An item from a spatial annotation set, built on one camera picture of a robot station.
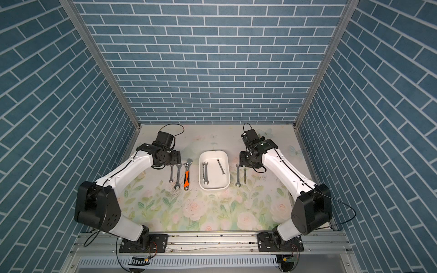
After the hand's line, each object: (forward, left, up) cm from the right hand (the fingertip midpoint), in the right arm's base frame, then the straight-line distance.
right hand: (245, 163), depth 84 cm
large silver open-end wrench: (-9, +35, -14) cm, 39 cm away
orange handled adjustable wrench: (-3, +31, -13) cm, 34 cm away
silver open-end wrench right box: (+5, +13, -14) cm, 20 cm away
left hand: (+1, +35, -3) cm, 36 cm away
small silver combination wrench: (-3, -1, -15) cm, 16 cm away
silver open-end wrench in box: (-4, +21, -14) cm, 25 cm away
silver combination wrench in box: (+2, +23, -14) cm, 27 cm away
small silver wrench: (-5, +40, -15) cm, 43 cm away
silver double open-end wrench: (+1, +3, -15) cm, 15 cm away
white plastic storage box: (+3, +17, -14) cm, 22 cm away
